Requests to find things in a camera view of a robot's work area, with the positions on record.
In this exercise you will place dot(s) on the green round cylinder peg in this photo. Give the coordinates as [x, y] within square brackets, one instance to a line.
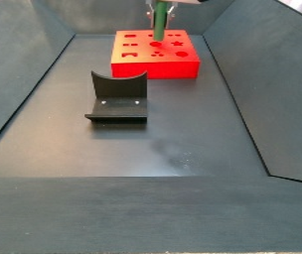
[159, 20]

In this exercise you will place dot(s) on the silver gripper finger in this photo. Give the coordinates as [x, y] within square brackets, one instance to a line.
[150, 12]
[170, 13]

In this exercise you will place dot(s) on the black curved holder bracket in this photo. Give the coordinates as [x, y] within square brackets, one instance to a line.
[121, 98]

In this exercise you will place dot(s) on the red shape-sorting board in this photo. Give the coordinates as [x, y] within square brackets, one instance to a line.
[167, 59]

